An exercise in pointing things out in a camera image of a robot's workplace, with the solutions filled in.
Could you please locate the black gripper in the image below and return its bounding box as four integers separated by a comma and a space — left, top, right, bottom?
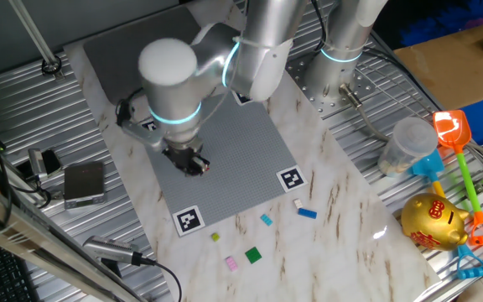
161, 138, 212, 177

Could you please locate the grey Lego baseplate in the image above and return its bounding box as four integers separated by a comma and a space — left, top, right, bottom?
140, 96, 309, 238

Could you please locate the green Lego plate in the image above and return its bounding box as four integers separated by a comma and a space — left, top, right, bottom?
244, 246, 263, 265

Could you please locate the silver digital scale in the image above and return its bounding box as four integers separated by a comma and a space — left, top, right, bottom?
63, 160, 107, 211

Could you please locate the grey fabric pad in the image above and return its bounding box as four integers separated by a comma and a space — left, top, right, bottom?
82, 4, 203, 106

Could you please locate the silver metal pole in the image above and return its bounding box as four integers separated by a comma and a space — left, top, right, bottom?
8, 0, 65, 81

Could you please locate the clear plastic cup with bricks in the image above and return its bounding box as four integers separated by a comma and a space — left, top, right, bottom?
377, 116, 439, 178

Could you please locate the gold piggy bank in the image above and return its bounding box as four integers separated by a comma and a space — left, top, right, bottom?
400, 192, 471, 253

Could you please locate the brown cardboard box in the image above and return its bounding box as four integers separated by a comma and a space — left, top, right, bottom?
393, 18, 483, 111

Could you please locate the blue fuzzy fabric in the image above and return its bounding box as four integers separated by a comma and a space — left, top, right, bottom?
399, 0, 483, 47

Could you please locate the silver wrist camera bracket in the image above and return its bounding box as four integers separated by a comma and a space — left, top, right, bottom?
115, 98, 168, 153

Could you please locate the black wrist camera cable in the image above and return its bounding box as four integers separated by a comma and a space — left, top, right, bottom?
116, 86, 147, 127

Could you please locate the silver depth camera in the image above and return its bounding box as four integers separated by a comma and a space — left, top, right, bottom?
82, 235, 144, 266

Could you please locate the aluminium frame bar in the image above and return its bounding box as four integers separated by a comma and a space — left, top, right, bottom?
0, 171, 146, 302

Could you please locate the grey robot conduit cable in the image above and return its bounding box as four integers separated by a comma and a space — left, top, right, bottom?
338, 82, 392, 142

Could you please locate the perforated metal robot base plate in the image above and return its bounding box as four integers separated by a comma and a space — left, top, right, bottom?
287, 52, 379, 121

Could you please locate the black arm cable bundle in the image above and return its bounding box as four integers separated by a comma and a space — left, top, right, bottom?
311, 0, 329, 51

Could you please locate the blue toy shovel yellow handle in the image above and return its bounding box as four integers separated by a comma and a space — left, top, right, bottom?
407, 148, 483, 281

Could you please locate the orange toy shovel green handle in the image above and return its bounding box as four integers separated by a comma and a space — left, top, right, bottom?
432, 109, 483, 247

